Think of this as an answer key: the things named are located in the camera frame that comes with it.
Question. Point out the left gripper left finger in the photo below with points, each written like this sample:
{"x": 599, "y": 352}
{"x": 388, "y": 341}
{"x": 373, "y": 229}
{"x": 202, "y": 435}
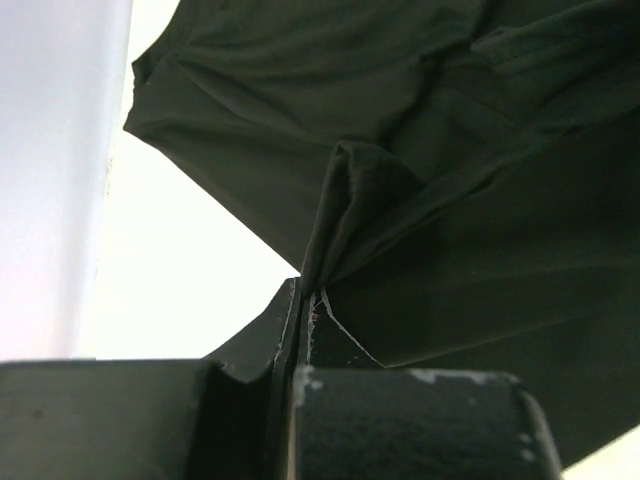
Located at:
{"x": 224, "y": 416}

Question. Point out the black t shirt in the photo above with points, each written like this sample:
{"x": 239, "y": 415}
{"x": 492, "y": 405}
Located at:
{"x": 458, "y": 181}

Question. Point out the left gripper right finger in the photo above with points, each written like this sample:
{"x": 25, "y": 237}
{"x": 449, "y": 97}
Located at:
{"x": 353, "y": 419}

